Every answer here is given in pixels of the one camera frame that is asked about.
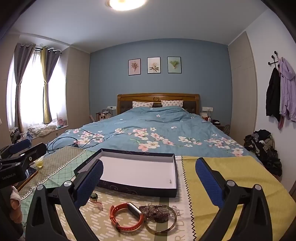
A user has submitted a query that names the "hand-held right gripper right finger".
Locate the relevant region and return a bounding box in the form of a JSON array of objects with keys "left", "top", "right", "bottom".
[{"left": 195, "top": 158, "right": 273, "bottom": 241}]

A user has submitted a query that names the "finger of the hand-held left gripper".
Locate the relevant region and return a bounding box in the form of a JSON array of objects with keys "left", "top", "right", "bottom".
[
  {"left": 0, "top": 142, "right": 47, "bottom": 173},
  {"left": 0, "top": 138, "right": 31, "bottom": 160}
]

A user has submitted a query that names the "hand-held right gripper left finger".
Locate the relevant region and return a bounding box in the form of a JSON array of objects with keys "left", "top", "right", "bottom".
[{"left": 25, "top": 159, "right": 104, "bottom": 241}]

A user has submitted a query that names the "pink flower hair tie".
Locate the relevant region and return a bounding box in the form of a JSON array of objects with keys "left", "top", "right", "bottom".
[{"left": 89, "top": 200, "right": 104, "bottom": 211}]

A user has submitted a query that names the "clear crystal bead bracelet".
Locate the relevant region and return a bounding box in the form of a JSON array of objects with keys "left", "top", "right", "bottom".
[{"left": 138, "top": 203, "right": 181, "bottom": 217}]

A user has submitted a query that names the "dark blue box tray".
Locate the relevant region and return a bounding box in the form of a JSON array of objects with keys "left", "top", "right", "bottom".
[{"left": 73, "top": 148, "right": 178, "bottom": 198}]

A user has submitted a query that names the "orange smart band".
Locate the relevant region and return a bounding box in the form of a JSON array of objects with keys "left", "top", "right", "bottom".
[{"left": 109, "top": 202, "right": 143, "bottom": 232}]

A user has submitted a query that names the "amber bangle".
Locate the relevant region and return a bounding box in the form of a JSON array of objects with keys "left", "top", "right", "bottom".
[{"left": 144, "top": 205, "right": 177, "bottom": 232}]

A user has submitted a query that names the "person's left hand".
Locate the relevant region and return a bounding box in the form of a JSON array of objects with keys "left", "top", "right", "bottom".
[{"left": 9, "top": 185, "right": 23, "bottom": 226}]

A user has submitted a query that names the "plastic cup of yellow liquid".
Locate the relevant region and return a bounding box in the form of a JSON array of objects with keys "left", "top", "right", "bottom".
[{"left": 34, "top": 156, "right": 45, "bottom": 169}]

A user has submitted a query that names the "smartphone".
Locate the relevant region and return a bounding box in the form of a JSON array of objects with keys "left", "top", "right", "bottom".
[{"left": 26, "top": 167, "right": 38, "bottom": 179}]

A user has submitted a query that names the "rumpled light bedding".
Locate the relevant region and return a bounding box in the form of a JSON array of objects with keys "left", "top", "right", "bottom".
[{"left": 28, "top": 124, "right": 57, "bottom": 137}]

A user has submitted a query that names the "yellow grey curtain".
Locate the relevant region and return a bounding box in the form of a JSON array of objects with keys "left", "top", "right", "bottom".
[{"left": 40, "top": 47, "right": 61, "bottom": 124}]

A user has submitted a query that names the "pile of dark clothes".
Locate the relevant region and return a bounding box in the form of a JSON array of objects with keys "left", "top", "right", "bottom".
[{"left": 244, "top": 129, "right": 283, "bottom": 178}]

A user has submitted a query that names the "clutter of cosmetic bottles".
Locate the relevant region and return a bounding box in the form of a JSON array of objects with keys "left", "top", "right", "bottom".
[{"left": 96, "top": 109, "right": 116, "bottom": 121}]

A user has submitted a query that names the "beige wardrobe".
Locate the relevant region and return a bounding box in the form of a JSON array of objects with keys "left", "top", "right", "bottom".
[
  {"left": 228, "top": 31, "right": 258, "bottom": 142},
  {"left": 65, "top": 46, "right": 91, "bottom": 130}
]

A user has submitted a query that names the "blue floral duvet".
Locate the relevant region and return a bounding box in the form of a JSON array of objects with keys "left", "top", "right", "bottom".
[{"left": 47, "top": 106, "right": 264, "bottom": 166}]

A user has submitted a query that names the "heart print pillow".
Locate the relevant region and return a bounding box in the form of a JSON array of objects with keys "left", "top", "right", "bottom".
[
  {"left": 132, "top": 101, "right": 154, "bottom": 108},
  {"left": 161, "top": 100, "right": 184, "bottom": 107}
]

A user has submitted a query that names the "wooden headboard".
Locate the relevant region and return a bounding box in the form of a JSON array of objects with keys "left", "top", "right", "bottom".
[{"left": 117, "top": 93, "right": 201, "bottom": 115}]

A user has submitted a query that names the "purple jacket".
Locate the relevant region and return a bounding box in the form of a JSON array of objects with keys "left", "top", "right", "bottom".
[{"left": 277, "top": 57, "right": 296, "bottom": 130}]

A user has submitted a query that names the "green leaf framed print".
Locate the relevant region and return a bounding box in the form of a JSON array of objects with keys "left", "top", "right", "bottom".
[{"left": 167, "top": 57, "right": 182, "bottom": 74}]

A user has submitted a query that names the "pink flower framed print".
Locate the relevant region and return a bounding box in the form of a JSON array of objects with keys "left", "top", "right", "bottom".
[{"left": 128, "top": 59, "right": 141, "bottom": 76}]

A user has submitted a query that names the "white flower framed print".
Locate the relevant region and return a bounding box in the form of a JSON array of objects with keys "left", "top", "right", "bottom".
[{"left": 147, "top": 57, "right": 161, "bottom": 74}]

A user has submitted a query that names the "round ceiling lamp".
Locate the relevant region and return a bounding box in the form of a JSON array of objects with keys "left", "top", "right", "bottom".
[{"left": 107, "top": 0, "right": 148, "bottom": 11}]

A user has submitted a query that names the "black cable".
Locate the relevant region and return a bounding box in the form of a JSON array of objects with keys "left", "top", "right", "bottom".
[{"left": 46, "top": 136, "right": 105, "bottom": 154}]

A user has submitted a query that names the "black wall coat rack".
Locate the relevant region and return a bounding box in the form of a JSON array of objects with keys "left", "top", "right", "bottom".
[{"left": 268, "top": 50, "right": 284, "bottom": 70}]

